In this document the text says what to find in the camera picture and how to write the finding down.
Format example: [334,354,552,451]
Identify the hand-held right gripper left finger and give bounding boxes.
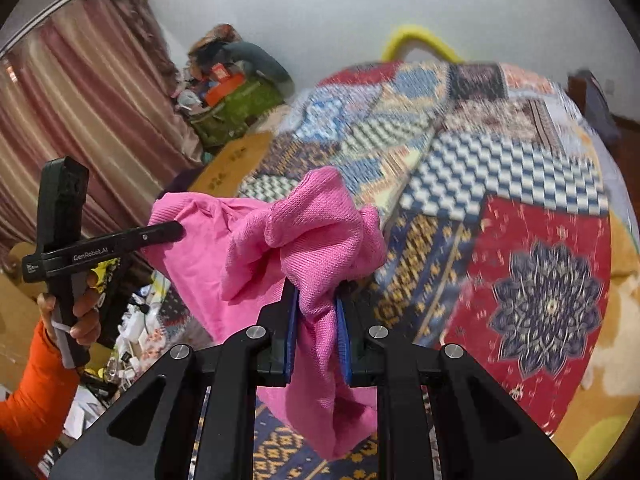
[47,280,301,480]

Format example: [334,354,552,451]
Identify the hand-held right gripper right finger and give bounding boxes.
[335,280,593,480]

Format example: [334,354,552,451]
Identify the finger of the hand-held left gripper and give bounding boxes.
[119,221,185,257]

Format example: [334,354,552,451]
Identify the pink knit sweater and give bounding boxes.
[142,166,388,461]

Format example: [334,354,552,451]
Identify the person's left hand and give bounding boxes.
[37,286,102,351]

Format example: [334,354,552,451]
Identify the pile of white clutter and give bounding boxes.
[45,255,191,466]

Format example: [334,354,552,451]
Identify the striped pink curtain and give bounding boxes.
[0,0,201,261]

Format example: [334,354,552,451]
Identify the green bag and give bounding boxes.
[187,77,283,148]

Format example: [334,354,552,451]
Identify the orange box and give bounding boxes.
[205,62,246,106]

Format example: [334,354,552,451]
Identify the brown patterned cloth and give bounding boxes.
[189,24,242,61]

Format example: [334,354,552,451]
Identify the patchwork printed blanket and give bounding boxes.
[165,60,613,480]

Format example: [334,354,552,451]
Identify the yellow curved tube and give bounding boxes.
[381,24,463,66]

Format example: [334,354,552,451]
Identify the dark blue cloth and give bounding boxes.
[567,69,623,148]

